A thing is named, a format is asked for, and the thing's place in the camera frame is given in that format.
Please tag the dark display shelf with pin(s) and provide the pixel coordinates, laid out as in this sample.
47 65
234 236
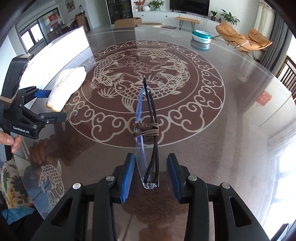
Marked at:
119 9

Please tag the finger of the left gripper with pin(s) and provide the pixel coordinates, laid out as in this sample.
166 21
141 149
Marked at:
34 92
51 118

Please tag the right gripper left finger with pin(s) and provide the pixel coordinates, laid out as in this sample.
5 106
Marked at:
68 219

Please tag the red flowers in vase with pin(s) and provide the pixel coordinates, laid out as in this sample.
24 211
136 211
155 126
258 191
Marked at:
139 4

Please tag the person left hand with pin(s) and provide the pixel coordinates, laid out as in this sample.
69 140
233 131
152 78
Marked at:
15 143

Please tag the small potted plant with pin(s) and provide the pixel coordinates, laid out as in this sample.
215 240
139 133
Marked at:
213 15

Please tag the potted green plant left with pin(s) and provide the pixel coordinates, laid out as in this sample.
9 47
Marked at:
156 4

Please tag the teal white round device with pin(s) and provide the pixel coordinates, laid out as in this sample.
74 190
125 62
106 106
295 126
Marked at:
201 36

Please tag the black television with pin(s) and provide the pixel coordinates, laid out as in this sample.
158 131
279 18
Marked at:
200 7

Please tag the white tv cabinet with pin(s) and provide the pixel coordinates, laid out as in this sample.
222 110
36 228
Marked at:
176 19

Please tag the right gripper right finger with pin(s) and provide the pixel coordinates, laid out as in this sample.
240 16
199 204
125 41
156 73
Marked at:
233 220

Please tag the cardboard box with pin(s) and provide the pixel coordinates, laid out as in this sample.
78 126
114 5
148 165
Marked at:
127 23

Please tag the wooden dining chair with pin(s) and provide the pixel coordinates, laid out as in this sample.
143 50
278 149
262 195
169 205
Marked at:
287 76

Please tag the orange lounge chair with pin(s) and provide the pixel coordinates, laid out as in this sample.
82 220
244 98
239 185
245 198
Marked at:
253 41

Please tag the large leafy plant right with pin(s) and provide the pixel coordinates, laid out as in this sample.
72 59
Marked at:
228 17

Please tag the grey curtain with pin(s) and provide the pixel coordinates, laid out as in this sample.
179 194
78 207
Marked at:
274 54

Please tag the clear glasses with black arms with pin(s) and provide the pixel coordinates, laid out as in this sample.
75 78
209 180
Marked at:
146 133

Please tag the cream knitted cloth right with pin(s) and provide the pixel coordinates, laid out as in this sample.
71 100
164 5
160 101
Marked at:
68 81

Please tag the round floor cushion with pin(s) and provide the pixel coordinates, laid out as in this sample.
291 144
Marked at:
151 24

